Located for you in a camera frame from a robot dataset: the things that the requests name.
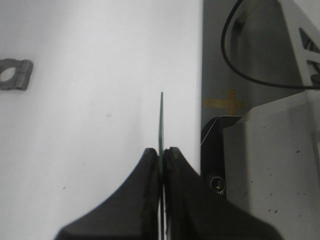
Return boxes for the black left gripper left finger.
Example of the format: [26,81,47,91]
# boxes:
[55,148,160,240]

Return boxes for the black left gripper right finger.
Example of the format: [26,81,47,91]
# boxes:
[163,147,282,240]

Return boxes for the green circuit board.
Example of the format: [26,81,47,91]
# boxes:
[158,91,166,176]

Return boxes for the grey metal clamp block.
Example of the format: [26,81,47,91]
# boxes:
[0,58,34,91]

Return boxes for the black cable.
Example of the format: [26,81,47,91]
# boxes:
[220,0,320,89]

